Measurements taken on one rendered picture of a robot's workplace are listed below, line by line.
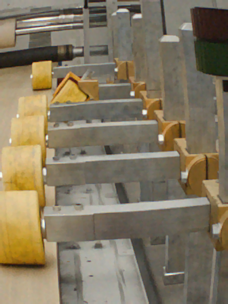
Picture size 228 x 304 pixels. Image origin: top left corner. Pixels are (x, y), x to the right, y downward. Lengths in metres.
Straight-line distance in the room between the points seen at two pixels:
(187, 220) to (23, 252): 0.17
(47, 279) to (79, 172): 0.30
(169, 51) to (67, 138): 0.21
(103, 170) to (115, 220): 0.25
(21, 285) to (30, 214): 0.08
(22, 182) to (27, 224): 0.25
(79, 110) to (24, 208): 0.77
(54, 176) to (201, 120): 0.20
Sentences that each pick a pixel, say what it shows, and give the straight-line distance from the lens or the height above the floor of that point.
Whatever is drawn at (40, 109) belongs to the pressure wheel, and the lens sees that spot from 1.59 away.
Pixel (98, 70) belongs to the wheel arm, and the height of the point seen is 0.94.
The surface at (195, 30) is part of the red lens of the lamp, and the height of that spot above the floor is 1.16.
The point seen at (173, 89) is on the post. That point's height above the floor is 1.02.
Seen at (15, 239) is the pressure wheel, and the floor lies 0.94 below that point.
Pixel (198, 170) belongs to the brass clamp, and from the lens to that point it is 1.06.
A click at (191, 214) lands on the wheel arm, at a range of 0.88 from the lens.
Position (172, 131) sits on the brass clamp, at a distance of 1.30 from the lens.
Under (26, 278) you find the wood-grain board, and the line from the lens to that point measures 0.85.
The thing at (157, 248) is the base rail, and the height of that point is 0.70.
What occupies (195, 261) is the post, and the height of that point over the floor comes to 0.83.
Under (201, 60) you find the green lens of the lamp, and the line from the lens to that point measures 0.57.
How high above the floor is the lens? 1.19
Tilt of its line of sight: 11 degrees down
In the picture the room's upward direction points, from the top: 3 degrees counter-clockwise
